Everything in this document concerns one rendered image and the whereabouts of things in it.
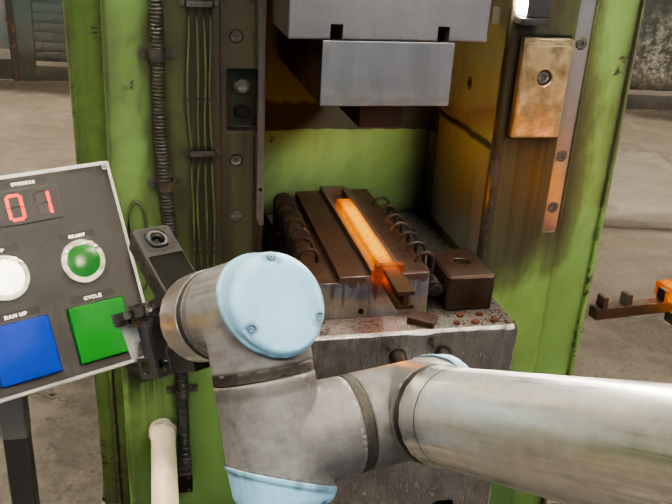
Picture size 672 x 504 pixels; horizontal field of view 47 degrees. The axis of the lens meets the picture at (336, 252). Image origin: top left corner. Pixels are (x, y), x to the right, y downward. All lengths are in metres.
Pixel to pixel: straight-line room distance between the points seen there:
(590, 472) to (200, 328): 0.36
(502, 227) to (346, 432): 0.87
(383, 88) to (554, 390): 0.72
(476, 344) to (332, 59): 0.53
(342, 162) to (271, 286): 1.08
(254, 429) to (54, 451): 1.93
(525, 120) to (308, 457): 0.89
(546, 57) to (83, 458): 1.77
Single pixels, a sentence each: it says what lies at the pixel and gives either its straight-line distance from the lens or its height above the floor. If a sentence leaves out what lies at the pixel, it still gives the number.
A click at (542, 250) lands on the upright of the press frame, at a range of 1.55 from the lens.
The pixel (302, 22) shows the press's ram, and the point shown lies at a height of 1.39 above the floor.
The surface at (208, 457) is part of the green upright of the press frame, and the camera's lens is 1.59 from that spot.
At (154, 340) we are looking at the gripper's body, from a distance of 0.85.
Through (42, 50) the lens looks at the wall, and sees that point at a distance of 7.55.
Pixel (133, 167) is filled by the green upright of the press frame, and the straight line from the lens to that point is 1.31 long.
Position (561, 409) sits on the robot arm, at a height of 1.25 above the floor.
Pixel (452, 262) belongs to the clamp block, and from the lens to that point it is 1.40.
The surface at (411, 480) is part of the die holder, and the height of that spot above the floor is 0.61.
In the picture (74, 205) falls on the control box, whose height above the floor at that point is 1.15.
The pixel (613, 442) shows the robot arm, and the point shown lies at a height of 1.27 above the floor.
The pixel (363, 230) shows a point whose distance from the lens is 1.41.
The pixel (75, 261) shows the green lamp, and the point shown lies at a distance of 1.09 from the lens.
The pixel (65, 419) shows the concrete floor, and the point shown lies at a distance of 2.70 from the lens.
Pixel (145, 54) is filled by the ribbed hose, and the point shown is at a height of 1.32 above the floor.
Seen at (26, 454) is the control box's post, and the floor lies 0.77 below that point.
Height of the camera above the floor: 1.53
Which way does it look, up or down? 24 degrees down
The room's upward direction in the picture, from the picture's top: 3 degrees clockwise
